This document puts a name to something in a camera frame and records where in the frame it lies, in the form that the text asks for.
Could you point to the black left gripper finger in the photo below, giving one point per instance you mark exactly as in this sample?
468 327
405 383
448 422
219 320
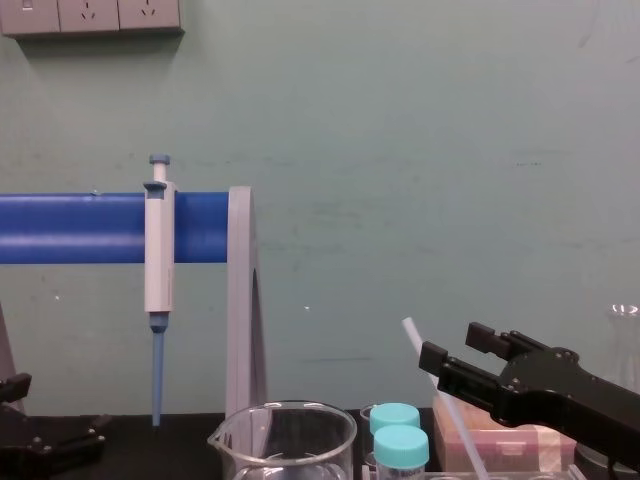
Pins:
82 429
15 387

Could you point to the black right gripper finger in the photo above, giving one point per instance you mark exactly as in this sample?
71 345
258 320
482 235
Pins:
492 340
462 375

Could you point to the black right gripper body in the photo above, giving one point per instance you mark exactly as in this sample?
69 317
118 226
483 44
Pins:
565 395

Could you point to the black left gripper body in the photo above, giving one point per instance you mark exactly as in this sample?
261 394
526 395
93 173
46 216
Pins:
30 457

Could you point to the white stirring rod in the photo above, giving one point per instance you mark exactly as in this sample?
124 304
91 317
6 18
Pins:
413 339

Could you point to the pink and brown box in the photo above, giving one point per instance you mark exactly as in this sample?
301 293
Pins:
505 440

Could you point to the teal capped vial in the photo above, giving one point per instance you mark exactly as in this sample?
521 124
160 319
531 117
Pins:
395 414
401 447

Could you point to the clear glass flask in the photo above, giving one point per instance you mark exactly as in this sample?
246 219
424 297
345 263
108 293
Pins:
625 340

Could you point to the clear plastic rack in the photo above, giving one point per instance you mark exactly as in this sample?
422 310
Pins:
500 476

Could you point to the blue pipette stand bar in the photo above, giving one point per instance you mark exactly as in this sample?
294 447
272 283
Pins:
70 227

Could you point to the clear glass beaker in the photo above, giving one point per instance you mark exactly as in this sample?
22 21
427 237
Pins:
285 445

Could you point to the white and blue pipette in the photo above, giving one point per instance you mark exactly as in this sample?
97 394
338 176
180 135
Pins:
159 250

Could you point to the grey pipette stand upright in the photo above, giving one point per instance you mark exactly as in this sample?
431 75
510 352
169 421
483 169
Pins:
241 300

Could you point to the grey wall socket panel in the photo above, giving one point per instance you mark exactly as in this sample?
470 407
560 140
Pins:
90 17

